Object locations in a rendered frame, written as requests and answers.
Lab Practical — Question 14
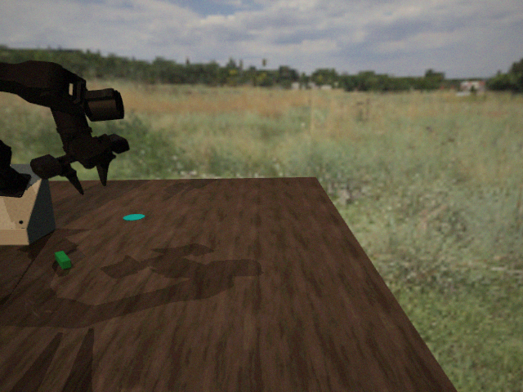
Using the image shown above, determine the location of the cyan circle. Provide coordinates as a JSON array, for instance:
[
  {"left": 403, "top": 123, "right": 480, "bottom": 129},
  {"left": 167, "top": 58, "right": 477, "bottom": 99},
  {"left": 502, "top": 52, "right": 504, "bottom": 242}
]
[{"left": 123, "top": 214, "right": 145, "bottom": 221}]

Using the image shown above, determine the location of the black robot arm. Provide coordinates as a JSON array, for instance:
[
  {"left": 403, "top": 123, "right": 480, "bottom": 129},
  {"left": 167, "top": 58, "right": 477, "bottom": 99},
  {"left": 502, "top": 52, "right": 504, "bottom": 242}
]
[{"left": 0, "top": 60, "right": 124, "bottom": 198}]

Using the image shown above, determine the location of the green rectangular post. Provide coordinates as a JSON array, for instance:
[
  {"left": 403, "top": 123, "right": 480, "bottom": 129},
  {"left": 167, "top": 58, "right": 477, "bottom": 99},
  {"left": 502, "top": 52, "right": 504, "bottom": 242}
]
[{"left": 54, "top": 251, "right": 71, "bottom": 270}]

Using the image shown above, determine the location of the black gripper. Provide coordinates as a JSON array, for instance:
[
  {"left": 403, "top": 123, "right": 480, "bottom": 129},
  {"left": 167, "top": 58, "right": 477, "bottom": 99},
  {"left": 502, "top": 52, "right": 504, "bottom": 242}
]
[{"left": 30, "top": 121, "right": 130, "bottom": 195}]

